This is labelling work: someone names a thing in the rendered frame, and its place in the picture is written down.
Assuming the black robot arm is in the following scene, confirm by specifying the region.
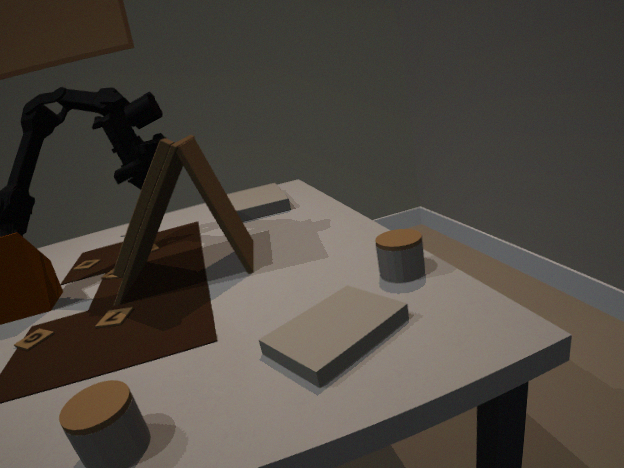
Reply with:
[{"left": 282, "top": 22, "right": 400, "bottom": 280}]
[{"left": 0, "top": 87, "right": 166, "bottom": 237}]

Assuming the grey cylindrical container with tan lid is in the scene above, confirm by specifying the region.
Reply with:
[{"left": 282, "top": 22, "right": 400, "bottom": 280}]
[
  {"left": 59, "top": 380, "right": 151, "bottom": 468},
  {"left": 376, "top": 229, "right": 425, "bottom": 283}
]

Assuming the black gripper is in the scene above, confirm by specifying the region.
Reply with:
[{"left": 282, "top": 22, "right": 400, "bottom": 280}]
[{"left": 111, "top": 132, "right": 154, "bottom": 190}]

